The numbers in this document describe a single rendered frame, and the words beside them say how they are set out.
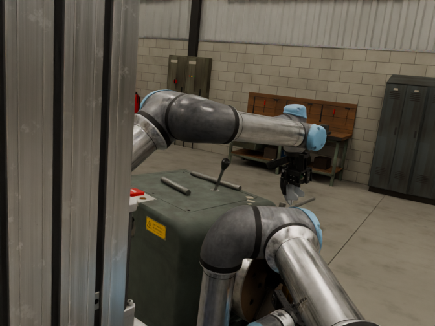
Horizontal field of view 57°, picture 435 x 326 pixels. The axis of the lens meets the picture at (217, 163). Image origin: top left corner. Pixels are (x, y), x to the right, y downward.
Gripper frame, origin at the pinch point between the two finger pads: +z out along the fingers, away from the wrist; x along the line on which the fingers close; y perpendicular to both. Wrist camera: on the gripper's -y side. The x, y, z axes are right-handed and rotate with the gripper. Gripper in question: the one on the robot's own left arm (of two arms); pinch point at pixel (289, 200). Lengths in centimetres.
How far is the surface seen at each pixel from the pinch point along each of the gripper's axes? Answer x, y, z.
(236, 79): 507, -522, 67
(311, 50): 560, -373, 10
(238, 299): -38.1, 10.6, 15.0
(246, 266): -34.3, 10.5, 5.6
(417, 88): 547, -167, 60
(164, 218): -44.1, -15.3, -5.4
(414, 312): 178, -9, 168
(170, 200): -33.1, -26.7, -4.1
